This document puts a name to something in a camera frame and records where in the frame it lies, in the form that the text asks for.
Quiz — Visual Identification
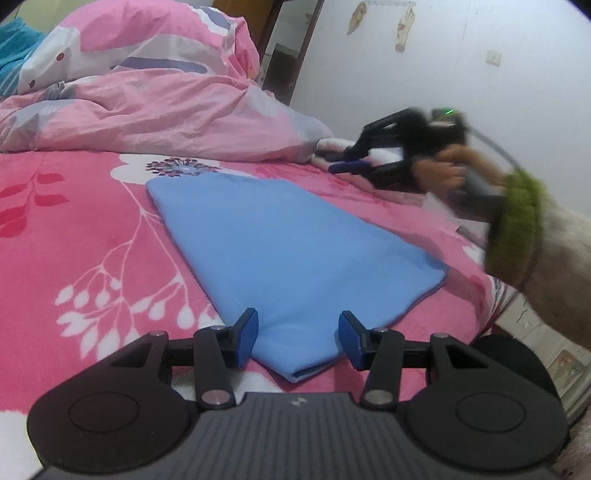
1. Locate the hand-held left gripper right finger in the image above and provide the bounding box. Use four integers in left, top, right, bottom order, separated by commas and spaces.
338, 311, 490, 411

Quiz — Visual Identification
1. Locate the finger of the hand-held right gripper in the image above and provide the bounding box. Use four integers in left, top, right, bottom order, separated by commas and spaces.
328, 158, 419, 191
345, 111, 409, 161

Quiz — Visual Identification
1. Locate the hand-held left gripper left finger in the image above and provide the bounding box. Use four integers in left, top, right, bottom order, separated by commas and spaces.
108, 308, 259, 411

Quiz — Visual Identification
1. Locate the blue t-shirt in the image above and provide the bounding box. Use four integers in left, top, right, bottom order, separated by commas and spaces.
147, 172, 448, 383

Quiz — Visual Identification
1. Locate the person's right hand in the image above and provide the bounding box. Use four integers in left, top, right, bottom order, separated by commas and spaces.
412, 144, 506, 195

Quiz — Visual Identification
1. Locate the brown wooden wardrobe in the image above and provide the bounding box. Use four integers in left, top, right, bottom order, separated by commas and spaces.
212, 0, 325, 106

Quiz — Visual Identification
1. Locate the pink patterned duvet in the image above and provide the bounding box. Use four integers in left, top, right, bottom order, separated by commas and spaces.
0, 0, 334, 163

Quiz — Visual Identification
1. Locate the pink floral blanket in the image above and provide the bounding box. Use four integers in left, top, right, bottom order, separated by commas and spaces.
0, 150, 497, 480

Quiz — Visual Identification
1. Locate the white fluffy cloth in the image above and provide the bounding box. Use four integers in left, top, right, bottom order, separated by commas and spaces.
553, 418, 591, 480

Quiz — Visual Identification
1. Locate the teal striped cloth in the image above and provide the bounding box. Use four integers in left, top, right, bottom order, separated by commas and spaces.
0, 17, 46, 97

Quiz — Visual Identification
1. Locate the peeling wall sticker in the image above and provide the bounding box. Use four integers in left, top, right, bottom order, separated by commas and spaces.
347, 1, 370, 36
394, 6, 417, 53

